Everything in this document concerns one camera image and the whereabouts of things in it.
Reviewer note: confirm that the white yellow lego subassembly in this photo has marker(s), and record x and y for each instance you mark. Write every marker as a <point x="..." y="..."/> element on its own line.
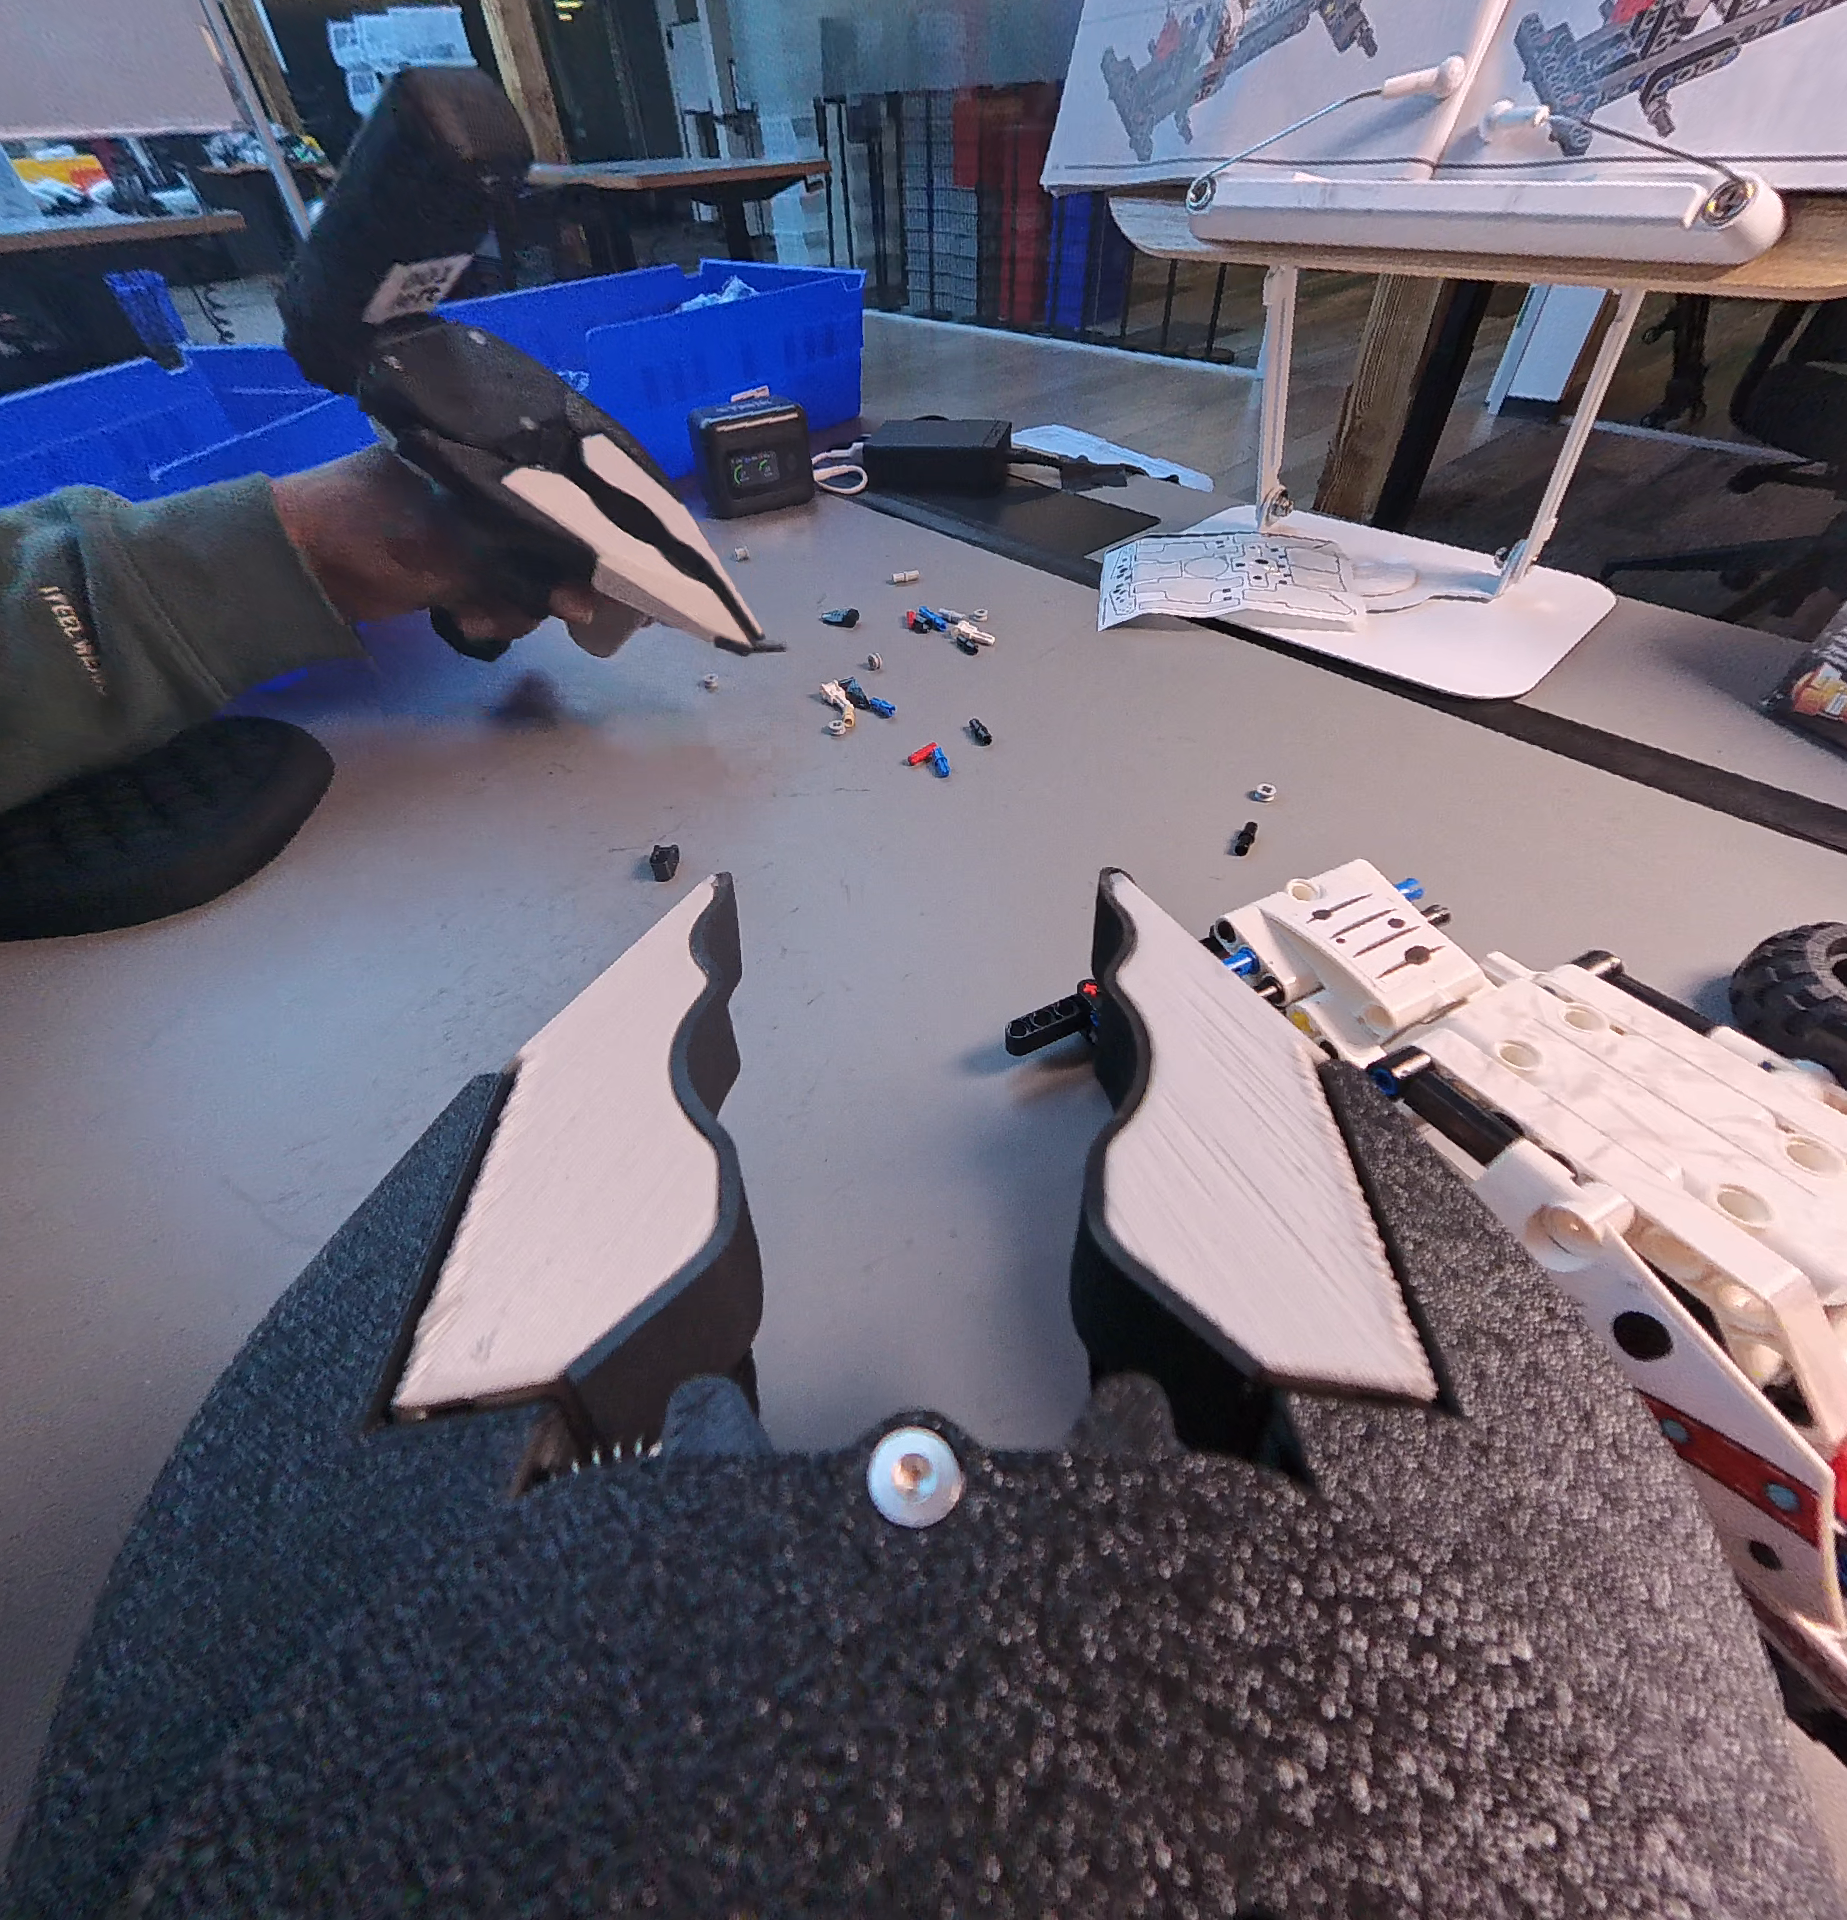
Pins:
<point x="836" y="707"/>

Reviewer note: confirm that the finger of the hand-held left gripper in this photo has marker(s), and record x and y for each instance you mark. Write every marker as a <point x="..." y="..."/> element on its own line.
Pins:
<point x="661" y="512"/>
<point x="654" y="592"/>

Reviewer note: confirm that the person's left hand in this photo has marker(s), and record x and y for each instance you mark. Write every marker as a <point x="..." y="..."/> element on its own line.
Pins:
<point x="385" y="542"/>

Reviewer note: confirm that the black office chair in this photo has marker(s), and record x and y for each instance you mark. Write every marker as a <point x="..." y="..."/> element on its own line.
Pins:
<point x="1809" y="392"/>

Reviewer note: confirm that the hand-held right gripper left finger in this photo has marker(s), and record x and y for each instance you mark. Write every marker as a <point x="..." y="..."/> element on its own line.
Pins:
<point x="564" y="1231"/>

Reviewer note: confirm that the white booklet stand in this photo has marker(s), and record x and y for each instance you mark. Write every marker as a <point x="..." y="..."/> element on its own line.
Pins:
<point x="1465" y="646"/>

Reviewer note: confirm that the lego set box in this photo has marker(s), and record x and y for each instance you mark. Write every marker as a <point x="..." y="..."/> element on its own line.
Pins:
<point x="1830" y="662"/>

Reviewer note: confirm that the black power adapter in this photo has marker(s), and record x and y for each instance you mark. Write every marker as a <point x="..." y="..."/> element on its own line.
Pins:
<point x="940" y="455"/>

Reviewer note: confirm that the lego sticker sheet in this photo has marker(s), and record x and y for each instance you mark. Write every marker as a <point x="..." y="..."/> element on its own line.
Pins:
<point x="1239" y="578"/>

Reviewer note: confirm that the white lego truck model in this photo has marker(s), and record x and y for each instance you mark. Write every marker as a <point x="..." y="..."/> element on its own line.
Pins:
<point x="1615" y="1081"/>

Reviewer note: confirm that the shelf of red blue bins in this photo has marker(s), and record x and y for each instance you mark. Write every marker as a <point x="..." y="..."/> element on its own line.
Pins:
<point x="984" y="212"/>

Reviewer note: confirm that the lego instruction booklet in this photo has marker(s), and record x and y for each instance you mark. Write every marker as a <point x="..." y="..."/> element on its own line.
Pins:
<point x="1314" y="106"/>

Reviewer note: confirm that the black lego tyre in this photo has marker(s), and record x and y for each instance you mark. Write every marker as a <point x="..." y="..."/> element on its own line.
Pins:
<point x="1795" y="1006"/>

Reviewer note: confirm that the small black device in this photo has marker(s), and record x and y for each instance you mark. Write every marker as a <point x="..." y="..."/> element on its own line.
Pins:
<point x="750" y="457"/>

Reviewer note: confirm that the wooden background desk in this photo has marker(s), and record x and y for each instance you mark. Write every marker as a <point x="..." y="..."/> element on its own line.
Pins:
<point x="669" y="173"/>

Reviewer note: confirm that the white paper sheet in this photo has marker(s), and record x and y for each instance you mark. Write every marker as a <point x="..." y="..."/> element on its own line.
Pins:
<point x="1149" y="457"/>

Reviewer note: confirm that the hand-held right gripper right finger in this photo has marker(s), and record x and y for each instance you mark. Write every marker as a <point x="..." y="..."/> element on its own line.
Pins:
<point x="1254" y="1202"/>

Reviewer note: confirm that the dark flat panel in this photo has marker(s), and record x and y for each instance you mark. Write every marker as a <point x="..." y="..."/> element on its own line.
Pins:
<point x="1045" y="526"/>

